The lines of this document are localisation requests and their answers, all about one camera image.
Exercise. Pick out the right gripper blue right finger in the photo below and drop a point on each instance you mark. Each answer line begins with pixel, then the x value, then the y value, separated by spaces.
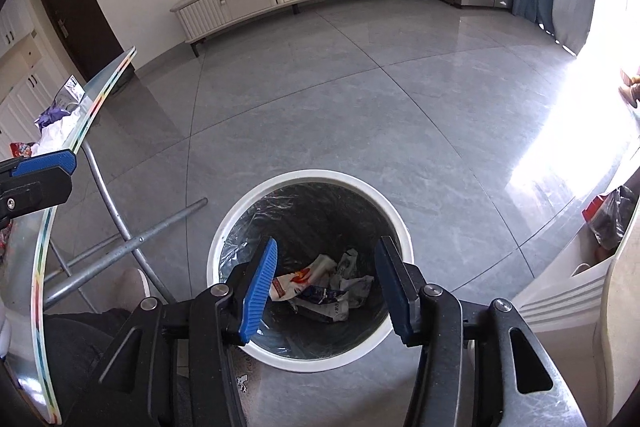
pixel 398 289

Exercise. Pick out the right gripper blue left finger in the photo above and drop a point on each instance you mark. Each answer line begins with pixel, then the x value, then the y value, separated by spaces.
pixel 253 291

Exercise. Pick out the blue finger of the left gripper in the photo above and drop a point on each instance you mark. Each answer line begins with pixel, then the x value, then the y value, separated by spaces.
pixel 64 159

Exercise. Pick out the purple plastic bag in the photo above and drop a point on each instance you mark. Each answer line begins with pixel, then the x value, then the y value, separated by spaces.
pixel 50 115

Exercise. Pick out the white red paper bag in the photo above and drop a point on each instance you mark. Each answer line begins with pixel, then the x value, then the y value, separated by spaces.
pixel 288 286

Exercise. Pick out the red snack bag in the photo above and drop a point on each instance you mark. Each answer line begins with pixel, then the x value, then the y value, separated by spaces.
pixel 21 149

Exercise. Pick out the white tissue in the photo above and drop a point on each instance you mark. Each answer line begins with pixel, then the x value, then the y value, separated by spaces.
pixel 341 290

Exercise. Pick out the blue white milk carton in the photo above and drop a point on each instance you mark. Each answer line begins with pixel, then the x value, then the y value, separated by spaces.
pixel 69 96

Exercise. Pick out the white round trash bin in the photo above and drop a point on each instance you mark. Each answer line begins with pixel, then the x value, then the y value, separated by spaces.
pixel 310 213

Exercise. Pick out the white shoe cabinet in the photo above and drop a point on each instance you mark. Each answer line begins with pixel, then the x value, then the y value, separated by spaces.
pixel 29 79

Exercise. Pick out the metal table legs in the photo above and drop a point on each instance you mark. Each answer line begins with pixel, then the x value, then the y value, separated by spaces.
pixel 74 274

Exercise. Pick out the dark brown entrance door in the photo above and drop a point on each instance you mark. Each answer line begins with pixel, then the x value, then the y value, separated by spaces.
pixel 85 34

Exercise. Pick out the white sofa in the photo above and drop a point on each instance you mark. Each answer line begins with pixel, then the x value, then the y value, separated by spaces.
pixel 585 312

